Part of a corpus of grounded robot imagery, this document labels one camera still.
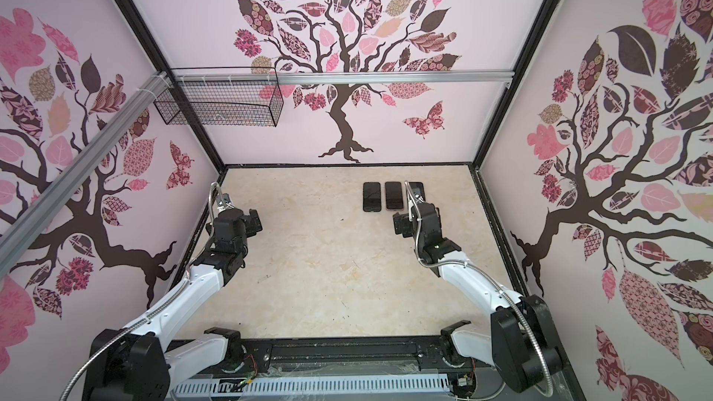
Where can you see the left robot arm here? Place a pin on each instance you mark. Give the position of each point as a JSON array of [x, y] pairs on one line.
[[137, 361]]

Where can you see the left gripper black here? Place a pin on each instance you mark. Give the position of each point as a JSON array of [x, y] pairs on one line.
[[252, 223]]

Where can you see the aluminium rail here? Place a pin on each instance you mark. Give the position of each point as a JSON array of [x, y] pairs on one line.
[[345, 78], [20, 236]]

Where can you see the pink phone case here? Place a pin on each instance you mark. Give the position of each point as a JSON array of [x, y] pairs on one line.
[[394, 209]]

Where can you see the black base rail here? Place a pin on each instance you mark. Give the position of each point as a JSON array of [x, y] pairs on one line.
[[427, 352]]

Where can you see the small black phone case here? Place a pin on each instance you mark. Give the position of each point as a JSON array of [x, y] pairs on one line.
[[372, 210]]

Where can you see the black wire basket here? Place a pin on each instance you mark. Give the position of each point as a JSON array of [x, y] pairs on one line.
[[241, 96]]

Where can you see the white slotted cable duct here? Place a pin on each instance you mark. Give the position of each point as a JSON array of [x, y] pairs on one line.
[[209, 389]]

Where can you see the left aluminium rail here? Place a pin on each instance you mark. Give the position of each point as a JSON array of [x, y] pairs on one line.
[[20, 236]]

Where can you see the back aluminium rail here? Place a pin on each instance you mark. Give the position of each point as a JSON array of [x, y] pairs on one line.
[[345, 78]]

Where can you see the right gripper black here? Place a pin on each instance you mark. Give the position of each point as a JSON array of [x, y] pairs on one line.
[[403, 224]]

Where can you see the large black phone case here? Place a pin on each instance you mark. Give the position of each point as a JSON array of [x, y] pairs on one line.
[[418, 191]]

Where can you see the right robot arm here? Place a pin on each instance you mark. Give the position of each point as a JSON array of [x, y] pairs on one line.
[[523, 344]]

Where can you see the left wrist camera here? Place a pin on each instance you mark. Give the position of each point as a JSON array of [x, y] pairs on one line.
[[224, 203]]

